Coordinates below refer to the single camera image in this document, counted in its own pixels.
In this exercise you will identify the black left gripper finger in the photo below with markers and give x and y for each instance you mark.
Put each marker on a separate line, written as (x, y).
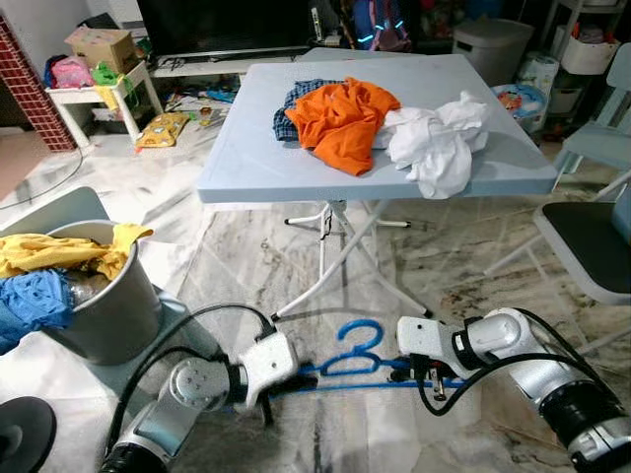
(269, 409)

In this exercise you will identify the orange shirt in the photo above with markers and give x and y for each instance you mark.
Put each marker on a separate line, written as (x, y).
(340, 123)

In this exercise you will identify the blue cloth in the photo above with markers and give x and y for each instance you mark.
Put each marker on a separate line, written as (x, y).
(30, 301)

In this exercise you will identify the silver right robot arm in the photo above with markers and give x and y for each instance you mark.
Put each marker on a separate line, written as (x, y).
(552, 384)

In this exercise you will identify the grey metal bucket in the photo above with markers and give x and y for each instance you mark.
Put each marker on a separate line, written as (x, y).
(108, 315)

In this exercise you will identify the pale blue folding table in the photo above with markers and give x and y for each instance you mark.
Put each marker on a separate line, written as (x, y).
(256, 172)

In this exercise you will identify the white crumpled cloth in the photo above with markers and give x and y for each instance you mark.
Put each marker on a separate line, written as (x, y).
(434, 148)

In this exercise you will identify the light blue cushion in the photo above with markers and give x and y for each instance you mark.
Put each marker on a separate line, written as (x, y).
(623, 212)

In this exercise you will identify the blue plaid shirt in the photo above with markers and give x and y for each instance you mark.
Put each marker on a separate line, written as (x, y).
(288, 113)

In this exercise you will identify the yellow cloth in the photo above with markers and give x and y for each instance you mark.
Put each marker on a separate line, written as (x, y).
(49, 251)

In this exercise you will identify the white television stand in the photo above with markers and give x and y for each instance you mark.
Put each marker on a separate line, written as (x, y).
(246, 67)

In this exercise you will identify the pale blue child table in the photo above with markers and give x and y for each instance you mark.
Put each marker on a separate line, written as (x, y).
(345, 52)

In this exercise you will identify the grey lidded bin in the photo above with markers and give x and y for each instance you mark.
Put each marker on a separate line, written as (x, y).
(493, 49)

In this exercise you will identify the dark backpack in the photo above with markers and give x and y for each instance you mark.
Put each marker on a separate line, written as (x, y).
(380, 25)

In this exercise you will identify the white small table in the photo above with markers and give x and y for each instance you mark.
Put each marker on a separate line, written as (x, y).
(99, 94)

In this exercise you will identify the white storage shelf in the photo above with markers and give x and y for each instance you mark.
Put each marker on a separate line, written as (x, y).
(582, 49)

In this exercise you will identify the black television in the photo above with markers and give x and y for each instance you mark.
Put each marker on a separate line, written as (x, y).
(227, 25)

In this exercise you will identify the green toy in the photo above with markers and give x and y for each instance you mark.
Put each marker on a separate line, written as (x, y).
(106, 74)

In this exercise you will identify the pink bag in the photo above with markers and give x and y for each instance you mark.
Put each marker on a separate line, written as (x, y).
(69, 72)

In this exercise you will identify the cardboard box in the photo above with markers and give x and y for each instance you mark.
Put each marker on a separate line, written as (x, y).
(99, 44)

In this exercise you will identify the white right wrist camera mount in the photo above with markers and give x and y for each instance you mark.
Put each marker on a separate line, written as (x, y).
(424, 337)

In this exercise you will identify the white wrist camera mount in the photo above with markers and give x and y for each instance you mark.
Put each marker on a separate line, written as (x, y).
(424, 337)
(268, 360)

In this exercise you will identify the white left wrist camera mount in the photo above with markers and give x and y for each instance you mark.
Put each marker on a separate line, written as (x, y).
(268, 360)

